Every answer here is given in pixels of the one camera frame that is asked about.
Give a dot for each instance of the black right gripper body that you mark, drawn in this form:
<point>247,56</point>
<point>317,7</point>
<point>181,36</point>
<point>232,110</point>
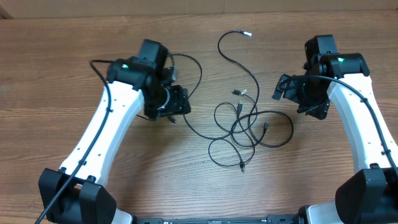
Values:
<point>288,88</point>

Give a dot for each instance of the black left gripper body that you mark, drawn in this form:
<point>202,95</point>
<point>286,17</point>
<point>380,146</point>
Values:
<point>176,102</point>

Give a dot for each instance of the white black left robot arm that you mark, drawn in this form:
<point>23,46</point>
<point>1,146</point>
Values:
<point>76,191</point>

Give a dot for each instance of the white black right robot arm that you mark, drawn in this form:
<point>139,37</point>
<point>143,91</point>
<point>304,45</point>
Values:
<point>370,195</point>

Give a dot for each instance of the brown cardboard backdrop panel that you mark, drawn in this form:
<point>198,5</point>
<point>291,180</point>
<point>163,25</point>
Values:
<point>30,9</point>

